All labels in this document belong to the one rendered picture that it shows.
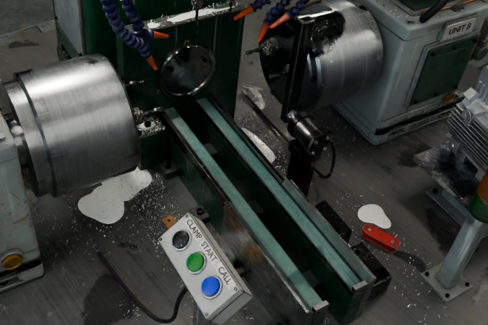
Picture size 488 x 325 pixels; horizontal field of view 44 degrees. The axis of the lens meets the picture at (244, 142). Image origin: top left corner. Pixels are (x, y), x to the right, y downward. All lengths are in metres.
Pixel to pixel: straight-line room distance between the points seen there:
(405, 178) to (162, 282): 0.67
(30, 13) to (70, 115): 2.53
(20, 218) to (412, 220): 0.86
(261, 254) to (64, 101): 0.46
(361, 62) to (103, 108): 0.60
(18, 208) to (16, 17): 2.52
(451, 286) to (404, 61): 0.52
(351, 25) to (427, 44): 0.21
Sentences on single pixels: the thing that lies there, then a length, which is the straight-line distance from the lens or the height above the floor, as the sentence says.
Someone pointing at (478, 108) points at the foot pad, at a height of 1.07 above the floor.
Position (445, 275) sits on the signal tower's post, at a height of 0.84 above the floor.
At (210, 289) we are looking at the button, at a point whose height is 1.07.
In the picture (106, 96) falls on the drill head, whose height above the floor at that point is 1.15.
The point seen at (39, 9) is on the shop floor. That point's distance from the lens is 3.66.
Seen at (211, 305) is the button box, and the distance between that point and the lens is 0.94.
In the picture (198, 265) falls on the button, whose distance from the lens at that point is 0.96.
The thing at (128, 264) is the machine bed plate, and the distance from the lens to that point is 1.30.
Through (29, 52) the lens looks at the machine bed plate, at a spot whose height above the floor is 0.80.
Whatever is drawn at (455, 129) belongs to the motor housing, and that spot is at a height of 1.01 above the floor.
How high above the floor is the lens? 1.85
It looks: 42 degrees down
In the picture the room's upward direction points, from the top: 7 degrees clockwise
